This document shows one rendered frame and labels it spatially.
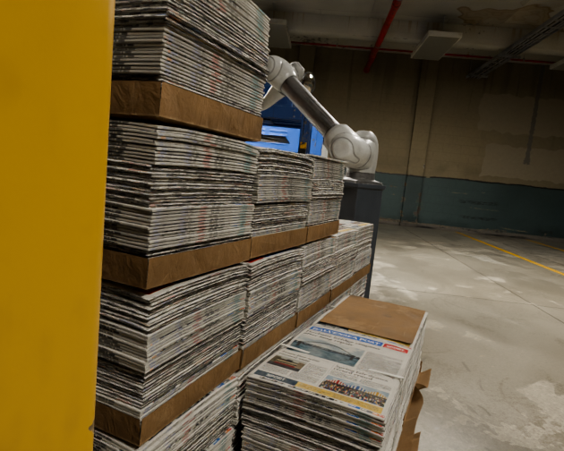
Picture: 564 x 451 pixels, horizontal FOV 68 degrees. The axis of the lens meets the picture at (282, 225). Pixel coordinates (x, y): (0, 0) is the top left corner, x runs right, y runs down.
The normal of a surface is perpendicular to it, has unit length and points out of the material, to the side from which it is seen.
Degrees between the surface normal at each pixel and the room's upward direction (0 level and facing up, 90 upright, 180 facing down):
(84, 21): 90
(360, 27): 90
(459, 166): 90
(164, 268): 93
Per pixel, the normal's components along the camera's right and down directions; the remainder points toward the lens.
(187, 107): 0.90, 0.20
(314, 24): -0.08, 0.11
